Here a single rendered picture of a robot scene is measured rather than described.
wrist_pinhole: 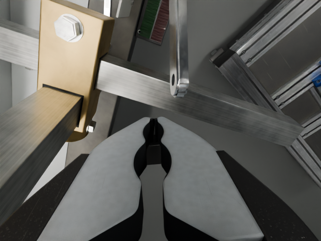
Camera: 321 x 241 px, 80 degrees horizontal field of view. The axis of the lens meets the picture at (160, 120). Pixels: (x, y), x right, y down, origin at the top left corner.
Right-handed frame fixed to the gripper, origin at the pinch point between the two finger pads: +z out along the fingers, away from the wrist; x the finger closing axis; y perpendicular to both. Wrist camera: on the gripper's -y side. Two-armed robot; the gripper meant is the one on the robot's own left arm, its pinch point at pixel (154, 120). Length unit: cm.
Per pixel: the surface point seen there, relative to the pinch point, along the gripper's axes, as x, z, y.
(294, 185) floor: 105, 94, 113
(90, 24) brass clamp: -5.1, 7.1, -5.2
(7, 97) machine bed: -33.6, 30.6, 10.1
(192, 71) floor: 19, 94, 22
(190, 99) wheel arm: 3.7, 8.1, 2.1
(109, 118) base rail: -9.7, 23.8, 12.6
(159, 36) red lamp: 0.8, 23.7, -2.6
